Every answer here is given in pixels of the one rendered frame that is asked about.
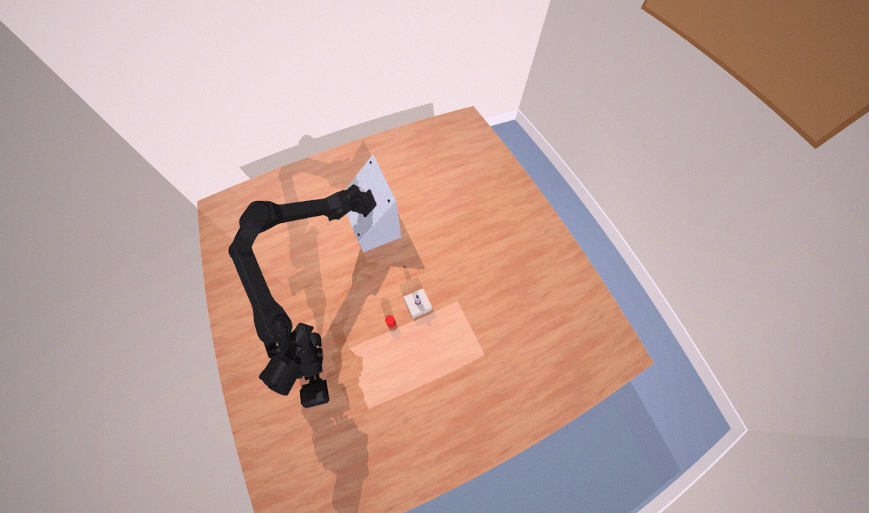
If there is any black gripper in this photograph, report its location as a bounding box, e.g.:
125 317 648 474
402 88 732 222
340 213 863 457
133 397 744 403
300 332 329 408

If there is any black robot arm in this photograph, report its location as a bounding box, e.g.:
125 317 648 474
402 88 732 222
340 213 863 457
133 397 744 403
228 184 376 395

